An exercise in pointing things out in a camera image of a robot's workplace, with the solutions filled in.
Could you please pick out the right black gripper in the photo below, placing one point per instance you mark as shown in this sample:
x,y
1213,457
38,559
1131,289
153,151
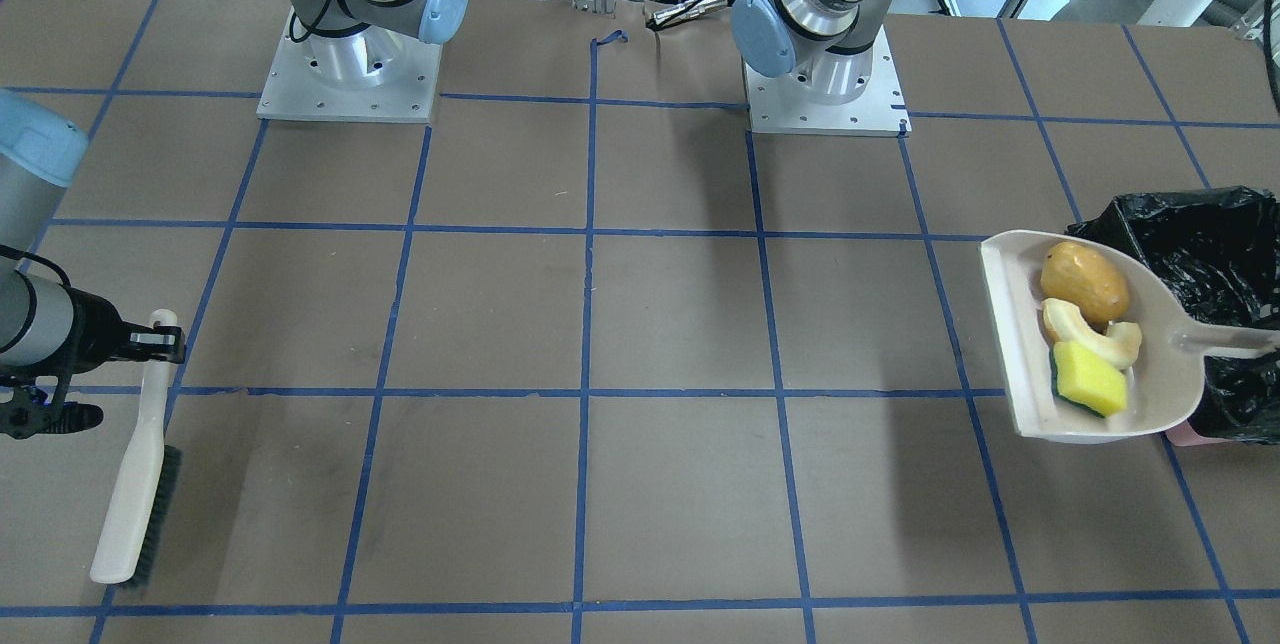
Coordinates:
x,y
97,328

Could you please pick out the beige hand brush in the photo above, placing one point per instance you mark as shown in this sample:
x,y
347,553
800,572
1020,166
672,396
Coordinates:
x,y
147,475

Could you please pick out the brown potato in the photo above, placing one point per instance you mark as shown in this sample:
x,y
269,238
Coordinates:
x,y
1080,275

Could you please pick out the yellow green sponge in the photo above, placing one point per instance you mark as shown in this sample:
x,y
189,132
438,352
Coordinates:
x,y
1081,377

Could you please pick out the beige plastic dustpan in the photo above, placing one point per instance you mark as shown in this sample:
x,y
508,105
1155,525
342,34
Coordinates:
x,y
1165,385

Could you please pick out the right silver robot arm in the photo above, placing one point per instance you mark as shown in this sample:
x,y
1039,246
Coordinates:
x,y
42,150

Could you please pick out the black lined trash bin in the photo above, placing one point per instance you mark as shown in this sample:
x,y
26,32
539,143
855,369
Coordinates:
x,y
1217,250

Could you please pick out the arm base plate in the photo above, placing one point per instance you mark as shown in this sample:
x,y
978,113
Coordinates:
x,y
833,95
373,76

